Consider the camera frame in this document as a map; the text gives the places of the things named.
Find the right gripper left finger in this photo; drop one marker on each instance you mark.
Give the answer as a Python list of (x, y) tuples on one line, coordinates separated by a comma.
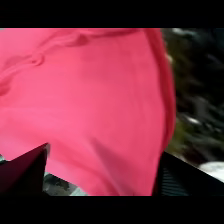
[(23, 173)]

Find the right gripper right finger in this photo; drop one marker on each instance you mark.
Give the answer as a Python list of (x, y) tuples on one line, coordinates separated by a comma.
[(186, 181)]

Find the red garment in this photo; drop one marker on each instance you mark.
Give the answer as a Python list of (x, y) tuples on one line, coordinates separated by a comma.
[(86, 106)]

